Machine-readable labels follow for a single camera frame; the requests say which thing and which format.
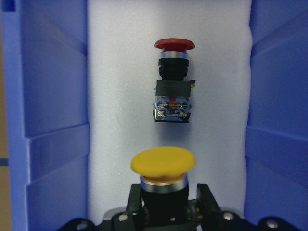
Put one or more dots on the blue source bin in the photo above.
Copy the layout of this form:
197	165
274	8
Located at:
80	78

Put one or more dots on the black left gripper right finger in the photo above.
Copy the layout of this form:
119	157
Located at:
206	210

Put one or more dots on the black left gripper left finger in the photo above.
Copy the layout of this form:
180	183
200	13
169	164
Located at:
135	212

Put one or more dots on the yellow push button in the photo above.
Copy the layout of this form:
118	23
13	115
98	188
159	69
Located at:
164	183

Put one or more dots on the red push button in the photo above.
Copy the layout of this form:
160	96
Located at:
172	92

